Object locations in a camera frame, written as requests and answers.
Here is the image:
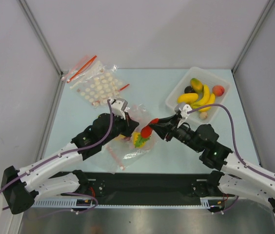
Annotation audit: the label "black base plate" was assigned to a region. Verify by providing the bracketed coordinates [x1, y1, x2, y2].
[60, 170, 236, 205]

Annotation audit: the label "white plastic fruit basket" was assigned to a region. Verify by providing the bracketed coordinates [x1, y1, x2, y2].
[165, 67, 231, 125]

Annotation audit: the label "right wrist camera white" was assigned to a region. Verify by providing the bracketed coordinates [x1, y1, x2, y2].
[175, 102, 192, 128]

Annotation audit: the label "yellow pepper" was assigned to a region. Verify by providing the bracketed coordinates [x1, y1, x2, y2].
[133, 132, 150, 148]

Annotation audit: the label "clear bag red zipper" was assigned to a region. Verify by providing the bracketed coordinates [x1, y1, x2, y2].
[60, 55, 97, 83]

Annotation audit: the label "clear bag pink dots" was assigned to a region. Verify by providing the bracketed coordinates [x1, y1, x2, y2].
[106, 104, 158, 164]
[89, 142, 154, 174]

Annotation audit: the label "clear bag cream dots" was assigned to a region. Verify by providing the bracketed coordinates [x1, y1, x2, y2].
[67, 61, 129, 107]

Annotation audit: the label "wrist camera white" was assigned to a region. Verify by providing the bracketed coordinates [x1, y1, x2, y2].
[108, 98, 128, 119]
[175, 102, 192, 128]

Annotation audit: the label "yellow banana bunch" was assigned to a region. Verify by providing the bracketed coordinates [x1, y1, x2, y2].
[191, 84, 216, 109]

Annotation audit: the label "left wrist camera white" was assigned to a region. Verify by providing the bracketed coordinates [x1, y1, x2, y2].
[108, 98, 128, 119]

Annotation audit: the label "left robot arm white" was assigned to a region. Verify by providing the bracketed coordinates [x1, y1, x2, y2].
[1, 113, 139, 215]

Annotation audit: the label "garlic bulb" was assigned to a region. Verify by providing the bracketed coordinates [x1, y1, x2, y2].
[199, 112, 208, 120]

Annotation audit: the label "red orange peach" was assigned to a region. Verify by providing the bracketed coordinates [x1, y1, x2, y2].
[212, 85, 225, 97]

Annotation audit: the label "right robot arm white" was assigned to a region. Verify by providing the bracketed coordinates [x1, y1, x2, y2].
[150, 116, 275, 214]

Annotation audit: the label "red chili pepper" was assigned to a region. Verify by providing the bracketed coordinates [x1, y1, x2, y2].
[140, 118, 159, 138]

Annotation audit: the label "red grape bunch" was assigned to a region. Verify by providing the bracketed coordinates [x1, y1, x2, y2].
[123, 136, 133, 141]

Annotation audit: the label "dark purple fruit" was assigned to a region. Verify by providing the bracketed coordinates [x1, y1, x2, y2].
[184, 86, 195, 94]

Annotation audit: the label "grey cable duct rail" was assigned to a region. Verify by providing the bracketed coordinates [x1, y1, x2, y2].
[32, 197, 225, 209]

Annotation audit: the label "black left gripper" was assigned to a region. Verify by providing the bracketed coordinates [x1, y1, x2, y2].
[100, 111, 139, 145]

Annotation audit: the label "green yellow mango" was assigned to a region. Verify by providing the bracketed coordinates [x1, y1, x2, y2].
[190, 78, 203, 94]

